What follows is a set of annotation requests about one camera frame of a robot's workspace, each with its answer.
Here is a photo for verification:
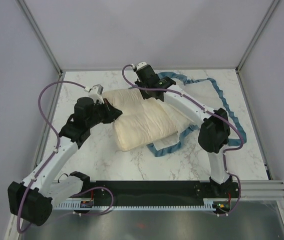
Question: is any left aluminium frame post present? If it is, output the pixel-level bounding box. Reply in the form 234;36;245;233
16;0;63;76

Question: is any right aluminium frame post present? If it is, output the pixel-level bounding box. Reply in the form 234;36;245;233
235;0;281;73

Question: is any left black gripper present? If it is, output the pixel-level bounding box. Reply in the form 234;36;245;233
87;98;123;128

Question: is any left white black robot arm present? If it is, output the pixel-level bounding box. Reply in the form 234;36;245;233
8;97;122;226

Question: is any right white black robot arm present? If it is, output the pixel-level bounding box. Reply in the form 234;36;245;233
133;62;230;197

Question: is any aluminium frame post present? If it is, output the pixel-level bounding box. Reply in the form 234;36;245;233
16;0;63;76
235;0;281;73

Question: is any aluminium front frame rail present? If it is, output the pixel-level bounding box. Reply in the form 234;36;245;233
15;178;284;201

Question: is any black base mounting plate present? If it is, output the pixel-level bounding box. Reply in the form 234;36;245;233
82;180;239;207

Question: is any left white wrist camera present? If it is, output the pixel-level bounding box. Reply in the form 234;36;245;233
89;84;104;104

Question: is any cream white pillow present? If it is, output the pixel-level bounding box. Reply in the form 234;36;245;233
102;88;179;152

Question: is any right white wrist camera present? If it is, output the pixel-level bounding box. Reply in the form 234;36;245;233
134;61;147;72

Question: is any white slotted cable duct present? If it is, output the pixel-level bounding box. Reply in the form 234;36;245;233
54;198;216;211

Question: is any blue frilled white pillowcase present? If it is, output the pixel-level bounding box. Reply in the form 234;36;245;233
147;71;247;157

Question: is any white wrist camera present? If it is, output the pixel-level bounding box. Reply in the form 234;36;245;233
89;84;104;104
134;61;147;72

